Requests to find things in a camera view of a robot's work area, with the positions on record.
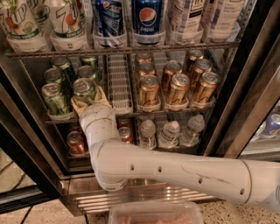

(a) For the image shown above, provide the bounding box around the water bottle middle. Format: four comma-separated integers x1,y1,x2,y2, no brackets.
158,121,180,149

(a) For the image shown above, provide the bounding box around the clear plastic container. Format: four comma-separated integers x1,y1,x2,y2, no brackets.
108,201,204,224

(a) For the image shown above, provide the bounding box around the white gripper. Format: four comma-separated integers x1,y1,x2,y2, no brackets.
71,86,116,130

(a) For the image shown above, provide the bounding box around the gold can middle left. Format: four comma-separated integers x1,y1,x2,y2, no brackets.
137,62,156,80

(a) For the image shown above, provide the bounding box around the gold can front left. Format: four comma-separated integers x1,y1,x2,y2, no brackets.
139,75,159,107

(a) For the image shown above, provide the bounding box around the gold can front right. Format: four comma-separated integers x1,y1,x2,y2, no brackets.
193,72,220,103

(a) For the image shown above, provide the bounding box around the green can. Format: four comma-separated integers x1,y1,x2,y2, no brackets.
41,82,72,116
77,66,99,83
73,78,96,105
44,67,73,96
80,56,99,70
51,57,77,84

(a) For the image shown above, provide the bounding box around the blue can behind glass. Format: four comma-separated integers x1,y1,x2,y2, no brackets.
260,113,280,138

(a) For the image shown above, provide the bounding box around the stainless steel fridge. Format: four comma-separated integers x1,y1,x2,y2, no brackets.
0,0,280,215

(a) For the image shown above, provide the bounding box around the gold can middle centre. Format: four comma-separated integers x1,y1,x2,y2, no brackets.
161,60,182,92

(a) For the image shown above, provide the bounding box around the red can front left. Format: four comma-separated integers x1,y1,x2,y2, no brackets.
66,131,88,157

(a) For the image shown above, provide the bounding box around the red can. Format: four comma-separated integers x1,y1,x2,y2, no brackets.
66,131,88,157
119,126,133,144

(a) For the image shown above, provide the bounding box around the gold can back left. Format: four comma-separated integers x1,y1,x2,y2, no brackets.
135,52,152,66

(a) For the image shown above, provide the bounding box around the water bottle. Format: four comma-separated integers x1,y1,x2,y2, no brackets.
158,121,180,149
139,119,156,150
179,115,205,147

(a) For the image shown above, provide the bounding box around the red can front right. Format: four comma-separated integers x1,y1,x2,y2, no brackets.
119,126,133,144

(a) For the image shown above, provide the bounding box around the gold can middle right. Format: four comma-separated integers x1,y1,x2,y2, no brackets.
190,59,212,90

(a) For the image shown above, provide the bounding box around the water bottle right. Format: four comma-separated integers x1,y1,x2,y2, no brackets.
179,115,205,147

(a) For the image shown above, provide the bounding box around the gold can back right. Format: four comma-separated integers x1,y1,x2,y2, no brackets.
183,50,204,73

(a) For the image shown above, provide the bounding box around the gold can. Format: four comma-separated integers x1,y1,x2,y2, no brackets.
137,62,156,80
135,52,152,66
165,73,190,105
190,59,212,90
161,60,182,92
139,75,159,107
193,72,220,103
183,50,204,73

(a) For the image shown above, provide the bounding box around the gold can front middle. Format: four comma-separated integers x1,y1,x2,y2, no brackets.
165,73,190,105

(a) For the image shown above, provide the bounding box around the white label bottle left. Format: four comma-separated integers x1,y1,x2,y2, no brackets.
168,0,205,44

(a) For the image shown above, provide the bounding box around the pepsi bottle right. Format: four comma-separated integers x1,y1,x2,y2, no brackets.
131,0,163,46

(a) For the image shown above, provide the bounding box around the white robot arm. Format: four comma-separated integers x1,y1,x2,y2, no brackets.
71,88,280,213

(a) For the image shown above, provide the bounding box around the water bottle left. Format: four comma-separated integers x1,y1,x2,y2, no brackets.
139,119,156,150

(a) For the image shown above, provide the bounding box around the empty white shelf tray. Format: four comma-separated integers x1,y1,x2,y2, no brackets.
107,55,133,116

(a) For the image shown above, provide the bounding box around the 7up bottle right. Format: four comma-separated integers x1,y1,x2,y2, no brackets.
45,0,88,51

